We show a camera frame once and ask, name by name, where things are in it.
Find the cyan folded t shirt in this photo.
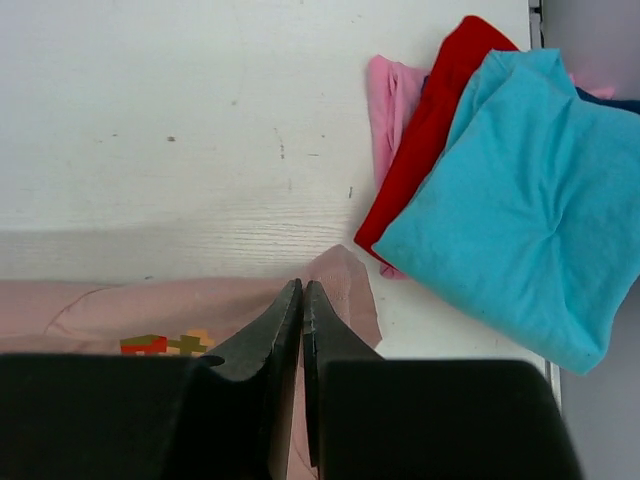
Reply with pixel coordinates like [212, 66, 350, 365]
[373, 49, 639, 374]

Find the red folded t shirt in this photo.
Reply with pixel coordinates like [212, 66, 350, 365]
[354, 16, 516, 254]

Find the light pink folded t shirt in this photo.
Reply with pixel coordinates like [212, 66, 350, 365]
[367, 54, 431, 281]

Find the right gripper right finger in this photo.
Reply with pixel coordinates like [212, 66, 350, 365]
[302, 281, 582, 479]

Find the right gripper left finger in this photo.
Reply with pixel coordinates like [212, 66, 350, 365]
[1, 280, 303, 479]

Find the dark blue folded t shirt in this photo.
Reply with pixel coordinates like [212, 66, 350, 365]
[576, 87, 640, 114]

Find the dusty pink t shirt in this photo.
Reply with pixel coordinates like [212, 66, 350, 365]
[1, 245, 382, 479]

